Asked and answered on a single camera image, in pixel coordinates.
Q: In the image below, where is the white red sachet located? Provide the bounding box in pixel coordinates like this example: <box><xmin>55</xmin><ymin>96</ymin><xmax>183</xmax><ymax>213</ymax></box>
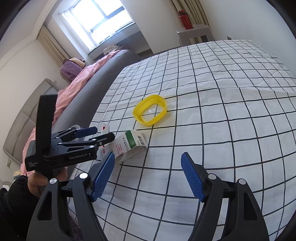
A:
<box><xmin>97</xmin><ymin>123</ymin><xmax>110</xmax><ymax>161</ymax></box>

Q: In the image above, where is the green white medicine box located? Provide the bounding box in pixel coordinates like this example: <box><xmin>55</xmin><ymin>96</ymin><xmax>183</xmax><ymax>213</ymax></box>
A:
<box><xmin>109</xmin><ymin>130</ymin><xmax>147</xmax><ymax>166</ymax></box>

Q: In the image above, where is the yellow plastic lid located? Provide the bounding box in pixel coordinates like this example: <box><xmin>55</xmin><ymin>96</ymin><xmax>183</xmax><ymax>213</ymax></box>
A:
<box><xmin>133</xmin><ymin>94</ymin><xmax>168</xmax><ymax>126</ymax></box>

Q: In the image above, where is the grey perforated trash basket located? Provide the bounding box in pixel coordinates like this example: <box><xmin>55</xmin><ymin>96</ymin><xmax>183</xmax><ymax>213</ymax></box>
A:
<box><xmin>69</xmin><ymin>125</ymin><xmax>84</xmax><ymax>140</ymax></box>

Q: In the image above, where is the left hand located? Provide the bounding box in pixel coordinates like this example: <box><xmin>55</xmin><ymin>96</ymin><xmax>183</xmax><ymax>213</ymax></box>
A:
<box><xmin>28</xmin><ymin>168</ymin><xmax>68</xmax><ymax>198</ymax></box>

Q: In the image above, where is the grey bed mattress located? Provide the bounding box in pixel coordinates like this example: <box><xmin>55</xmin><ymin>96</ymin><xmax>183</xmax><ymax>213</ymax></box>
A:
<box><xmin>52</xmin><ymin>50</ymin><xmax>142</xmax><ymax>133</ymax></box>

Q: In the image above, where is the grey headboard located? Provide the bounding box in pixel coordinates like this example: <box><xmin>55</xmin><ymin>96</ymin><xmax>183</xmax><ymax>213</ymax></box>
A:
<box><xmin>3</xmin><ymin>78</ymin><xmax>59</xmax><ymax>165</ymax></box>

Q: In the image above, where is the pink duvet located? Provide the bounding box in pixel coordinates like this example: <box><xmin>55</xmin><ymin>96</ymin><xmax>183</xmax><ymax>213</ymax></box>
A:
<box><xmin>20</xmin><ymin>50</ymin><xmax>121</xmax><ymax>176</ymax></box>

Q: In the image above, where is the purple knitted bag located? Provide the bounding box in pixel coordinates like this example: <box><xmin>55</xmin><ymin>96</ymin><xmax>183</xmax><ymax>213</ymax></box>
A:
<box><xmin>60</xmin><ymin>59</ymin><xmax>82</xmax><ymax>82</ymax></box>

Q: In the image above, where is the tan bag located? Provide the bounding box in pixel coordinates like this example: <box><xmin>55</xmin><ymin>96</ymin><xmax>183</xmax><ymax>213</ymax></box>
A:
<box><xmin>69</xmin><ymin>57</ymin><xmax>86</xmax><ymax>69</ymax></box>

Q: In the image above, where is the beige cloth on sill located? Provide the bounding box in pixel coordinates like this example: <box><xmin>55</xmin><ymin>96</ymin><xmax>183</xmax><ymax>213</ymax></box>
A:
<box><xmin>103</xmin><ymin>45</ymin><xmax>120</xmax><ymax>56</ymax></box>

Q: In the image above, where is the beige left curtain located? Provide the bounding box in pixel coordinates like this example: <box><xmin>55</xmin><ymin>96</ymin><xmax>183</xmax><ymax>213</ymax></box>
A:
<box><xmin>37</xmin><ymin>25</ymin><xmax>69</xmax><ymax>68</ymax></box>

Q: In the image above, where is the beige curtain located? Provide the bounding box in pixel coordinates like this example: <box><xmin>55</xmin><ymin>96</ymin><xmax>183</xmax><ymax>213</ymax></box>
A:
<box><xmin>171</xmin><ymin>0</ymin><xmax>209</xmax><ymax>25</ymax></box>
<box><xmin>37</xmin><ymin>25</ymin><xmax>69</xmax><ymax>68</ymax></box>

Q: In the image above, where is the white sheer curtain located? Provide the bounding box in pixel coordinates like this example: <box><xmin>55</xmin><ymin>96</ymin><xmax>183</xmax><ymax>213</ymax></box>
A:
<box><xmin>59</xmin><ymin>8</ymin><xmax>97</xmax><ymax>53</ymax></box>

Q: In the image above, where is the window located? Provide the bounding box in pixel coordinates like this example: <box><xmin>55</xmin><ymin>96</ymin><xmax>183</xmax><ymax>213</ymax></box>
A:
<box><xmin>91</xmin><ymin>0</ymin><xmax>133</xmax><ymax>45</ymax></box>

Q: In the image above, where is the grey plastic stool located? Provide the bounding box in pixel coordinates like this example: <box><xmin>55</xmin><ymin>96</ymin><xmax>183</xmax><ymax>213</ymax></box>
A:
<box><xmin>176</xmin><ymin>24</ymin><xmax>215</xmax><ymax>47</ymax></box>

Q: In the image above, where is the red water bottle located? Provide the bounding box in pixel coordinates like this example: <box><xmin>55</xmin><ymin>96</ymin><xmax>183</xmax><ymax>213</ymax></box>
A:
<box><xmin>178</xmin><ymin>9</ymin><xmax>193</xmax><ymax>30</ymax></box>

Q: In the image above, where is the beige right curtain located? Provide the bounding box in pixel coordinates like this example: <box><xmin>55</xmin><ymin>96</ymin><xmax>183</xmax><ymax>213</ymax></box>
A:
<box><xmin>171</xmin><ymin>0</ymin><xmax>209</xmax><ymax>25</ymax></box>

